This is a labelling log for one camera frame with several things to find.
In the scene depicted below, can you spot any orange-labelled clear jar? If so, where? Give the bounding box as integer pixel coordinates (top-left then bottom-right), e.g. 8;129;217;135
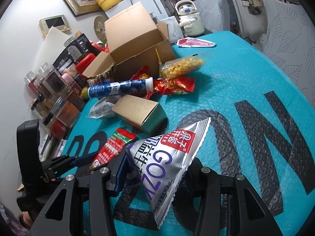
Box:
51;97;79;128

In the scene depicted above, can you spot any silver purple triangular snack bag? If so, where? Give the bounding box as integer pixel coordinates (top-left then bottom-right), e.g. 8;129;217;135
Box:
126;117;211;228

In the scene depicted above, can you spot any blue tablet tube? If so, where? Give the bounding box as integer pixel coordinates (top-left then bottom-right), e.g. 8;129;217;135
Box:
87;77;154;99

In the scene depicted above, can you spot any dark colourful snack bag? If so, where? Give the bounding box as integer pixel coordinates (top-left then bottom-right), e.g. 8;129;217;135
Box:
86;62;117;87

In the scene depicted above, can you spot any dark-lidded spice jar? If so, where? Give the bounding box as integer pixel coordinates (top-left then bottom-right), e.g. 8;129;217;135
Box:
64;36;84;62

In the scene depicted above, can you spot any teal bubble mat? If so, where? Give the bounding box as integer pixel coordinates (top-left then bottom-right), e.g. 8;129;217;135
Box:
62;31;314;235

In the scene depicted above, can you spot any cream robot-shaped kettle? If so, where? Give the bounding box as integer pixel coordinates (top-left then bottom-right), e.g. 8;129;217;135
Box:
175;0;205;37

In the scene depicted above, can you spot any red green snack packet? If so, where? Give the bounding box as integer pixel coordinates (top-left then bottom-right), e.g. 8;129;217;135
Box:
89;128;137;170

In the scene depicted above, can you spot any open cardboard box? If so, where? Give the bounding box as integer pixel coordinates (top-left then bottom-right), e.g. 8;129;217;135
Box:
83;2;175;82

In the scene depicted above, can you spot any gold green small box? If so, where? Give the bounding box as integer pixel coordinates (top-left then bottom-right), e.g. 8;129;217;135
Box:
112;95;167;136

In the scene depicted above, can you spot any pink bottle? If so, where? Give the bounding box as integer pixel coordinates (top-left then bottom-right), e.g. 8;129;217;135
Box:
62;73;82;95

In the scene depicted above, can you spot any wall intercom panel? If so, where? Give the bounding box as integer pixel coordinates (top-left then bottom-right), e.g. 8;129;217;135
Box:
38;15;71;37

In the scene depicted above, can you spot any packaged yellow waffle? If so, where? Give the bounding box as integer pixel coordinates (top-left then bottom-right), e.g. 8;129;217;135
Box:
160;54;205;79

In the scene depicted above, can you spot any white foam board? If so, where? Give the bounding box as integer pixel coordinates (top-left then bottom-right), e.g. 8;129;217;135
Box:
31;26;73;73

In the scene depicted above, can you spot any pink white flat packet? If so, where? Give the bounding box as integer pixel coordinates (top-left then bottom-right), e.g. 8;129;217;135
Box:
177;37;216;47

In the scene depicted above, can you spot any large red gold snack bag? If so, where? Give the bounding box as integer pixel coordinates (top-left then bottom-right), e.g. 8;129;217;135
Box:
136;76;195;100

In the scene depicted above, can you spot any yellow green lollipop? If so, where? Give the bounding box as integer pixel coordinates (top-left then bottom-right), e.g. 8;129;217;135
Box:
155;49;162;66

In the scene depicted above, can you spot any red plastic container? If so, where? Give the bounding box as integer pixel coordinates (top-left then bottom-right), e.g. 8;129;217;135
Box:
75;53;96;75

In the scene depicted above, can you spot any silver grey foil packet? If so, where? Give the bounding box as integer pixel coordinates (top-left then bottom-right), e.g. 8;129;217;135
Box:
87;95;121;119

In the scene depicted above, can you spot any tall clear spice jar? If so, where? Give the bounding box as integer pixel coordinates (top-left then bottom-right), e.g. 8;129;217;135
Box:
38;62;66;93

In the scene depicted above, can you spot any woven round fan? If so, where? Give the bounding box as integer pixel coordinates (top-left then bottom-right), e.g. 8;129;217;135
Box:
94;16;107;44

